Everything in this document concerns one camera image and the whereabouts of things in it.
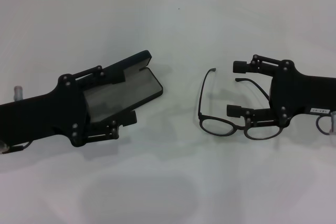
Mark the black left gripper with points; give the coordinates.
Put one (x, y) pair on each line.
(39, 113)

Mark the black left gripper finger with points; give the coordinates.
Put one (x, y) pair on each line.
(115, 77)
(130, 118)

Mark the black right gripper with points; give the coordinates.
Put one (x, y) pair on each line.
(302, 95)

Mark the black glasses case grey lining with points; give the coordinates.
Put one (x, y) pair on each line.
(131, 93)

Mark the black round glasses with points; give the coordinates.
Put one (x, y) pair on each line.
(200, 116)

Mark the translucent left gripper plug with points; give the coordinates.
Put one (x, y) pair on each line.
(18, 93)

